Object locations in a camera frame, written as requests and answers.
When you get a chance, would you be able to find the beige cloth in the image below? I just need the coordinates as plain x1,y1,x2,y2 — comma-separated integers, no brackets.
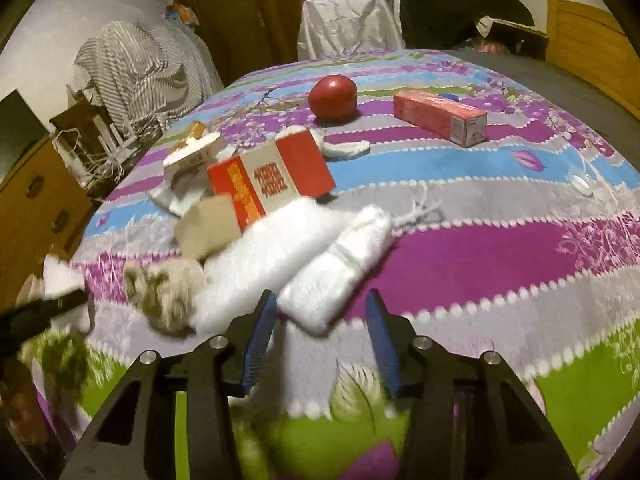
123,258,206,335

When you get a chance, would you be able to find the white paper sheet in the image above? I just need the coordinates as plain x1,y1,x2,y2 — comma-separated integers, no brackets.
150,180,211,218

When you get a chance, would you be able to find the wooden headboard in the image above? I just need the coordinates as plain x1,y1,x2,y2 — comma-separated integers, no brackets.
545,0,640,121

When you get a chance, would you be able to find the black cloth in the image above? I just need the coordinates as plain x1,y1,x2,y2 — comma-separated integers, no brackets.
400,0,536,51

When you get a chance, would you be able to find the dark brown open carton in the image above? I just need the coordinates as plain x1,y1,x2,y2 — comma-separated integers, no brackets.
50,97,128,161

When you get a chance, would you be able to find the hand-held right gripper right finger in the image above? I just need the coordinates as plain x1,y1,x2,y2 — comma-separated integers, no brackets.
364,289,581,480

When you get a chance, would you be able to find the wooden dresser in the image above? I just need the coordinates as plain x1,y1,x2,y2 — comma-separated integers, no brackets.
0,135,96,311

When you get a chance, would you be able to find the white string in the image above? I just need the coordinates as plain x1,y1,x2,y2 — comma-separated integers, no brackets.
390,195,446,233

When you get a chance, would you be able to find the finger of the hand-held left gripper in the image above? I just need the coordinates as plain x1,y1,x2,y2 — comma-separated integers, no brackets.
0,287,90,356

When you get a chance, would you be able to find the red and white box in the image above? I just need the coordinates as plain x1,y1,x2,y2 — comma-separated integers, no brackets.
207,136,337,231

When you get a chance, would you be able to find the wooden cube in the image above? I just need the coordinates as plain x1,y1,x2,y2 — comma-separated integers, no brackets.
174,194,246,260

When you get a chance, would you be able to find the striped floral printed blanket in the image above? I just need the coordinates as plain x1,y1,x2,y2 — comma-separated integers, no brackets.
37,49,640,480

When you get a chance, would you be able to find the red ball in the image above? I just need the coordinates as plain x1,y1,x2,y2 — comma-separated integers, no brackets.
308,74,358,122

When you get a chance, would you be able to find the black monitor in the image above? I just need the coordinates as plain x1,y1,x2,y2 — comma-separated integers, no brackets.
0,89,51,181

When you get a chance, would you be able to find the grey striped cloth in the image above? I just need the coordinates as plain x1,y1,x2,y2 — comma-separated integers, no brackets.
67,20,224,131

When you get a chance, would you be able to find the dark wooden wardrobe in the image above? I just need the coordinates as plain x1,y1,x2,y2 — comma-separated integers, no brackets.
167,0,486,86

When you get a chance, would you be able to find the small white open box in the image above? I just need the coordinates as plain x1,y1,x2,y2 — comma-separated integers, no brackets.
163,132,224,188

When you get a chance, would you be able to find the white plastic-wrapped roll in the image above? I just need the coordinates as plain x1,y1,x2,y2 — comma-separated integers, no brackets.
276,205,393,337

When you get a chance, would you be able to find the dark thin thread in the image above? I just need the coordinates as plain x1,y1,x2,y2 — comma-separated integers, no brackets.
257,87,288,111

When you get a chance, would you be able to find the orange plastic bag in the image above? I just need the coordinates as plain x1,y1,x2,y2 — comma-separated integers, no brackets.
167,4,196,26

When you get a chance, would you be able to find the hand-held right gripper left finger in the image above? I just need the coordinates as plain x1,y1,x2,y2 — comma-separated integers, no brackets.
59,289,278,480

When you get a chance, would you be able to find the long red carton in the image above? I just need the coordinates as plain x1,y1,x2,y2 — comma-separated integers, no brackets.
393,91,488,148

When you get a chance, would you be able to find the dark grey bed sheet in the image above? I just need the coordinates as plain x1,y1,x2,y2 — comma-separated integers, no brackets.
452,47,640,171

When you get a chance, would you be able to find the tangle of white cables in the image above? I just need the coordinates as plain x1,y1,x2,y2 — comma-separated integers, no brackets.
52,127,151,193

